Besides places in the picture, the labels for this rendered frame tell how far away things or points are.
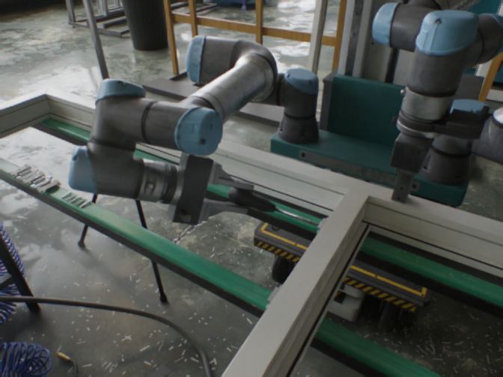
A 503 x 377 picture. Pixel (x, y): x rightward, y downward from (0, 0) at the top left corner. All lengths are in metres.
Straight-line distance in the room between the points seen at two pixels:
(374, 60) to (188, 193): 0.92
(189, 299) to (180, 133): 1.27
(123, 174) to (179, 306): 1.17
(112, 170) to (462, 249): 0.64
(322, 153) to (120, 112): 0.84
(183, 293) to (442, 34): 1.48
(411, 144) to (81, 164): 0.53
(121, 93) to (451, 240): 0.64
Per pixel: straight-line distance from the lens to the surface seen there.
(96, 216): 0.88
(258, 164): 0.87
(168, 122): 0.60
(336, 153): 1.34
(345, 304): 1.62
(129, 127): 0.64
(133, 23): 5.12
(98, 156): 0.66
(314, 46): 2.97
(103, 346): 1.74
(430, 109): 0.67
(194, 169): 0.70
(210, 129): 0.59
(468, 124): 0.69
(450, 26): 0.64
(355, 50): 1.39
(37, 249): 2.25
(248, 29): 3.50
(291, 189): 0.86
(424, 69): 0.65
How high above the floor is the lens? 1.39
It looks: 36 degrees down
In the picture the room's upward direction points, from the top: straight up
